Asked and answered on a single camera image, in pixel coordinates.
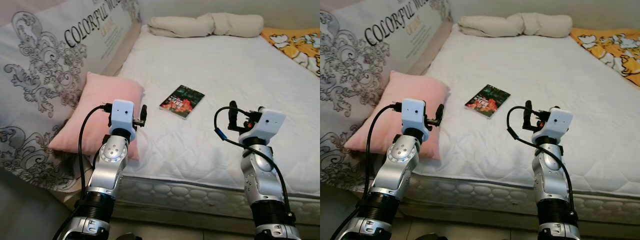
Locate pink pillow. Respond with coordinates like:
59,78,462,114
48,71,146,161
344,70,451,161

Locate dark green red book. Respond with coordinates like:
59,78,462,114
464,84,511,119
159,84,206,120

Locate orange cartoon print blanket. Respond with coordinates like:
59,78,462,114
570,27,640,89
260,27,321,77

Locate white quilted mattress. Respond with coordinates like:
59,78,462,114
114,24,321,226
414,24,640,226

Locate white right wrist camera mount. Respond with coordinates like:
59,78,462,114
238,107,287,147
531,107,575,146

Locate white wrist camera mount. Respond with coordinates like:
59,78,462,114
400,98,430,142
531,107,575,146
238,107,287,147
109,99,137,142

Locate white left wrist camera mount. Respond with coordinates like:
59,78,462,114
109,99,137,142
400,98,430,142

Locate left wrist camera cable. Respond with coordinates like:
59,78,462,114
364,102,404,202
76,103,114,197

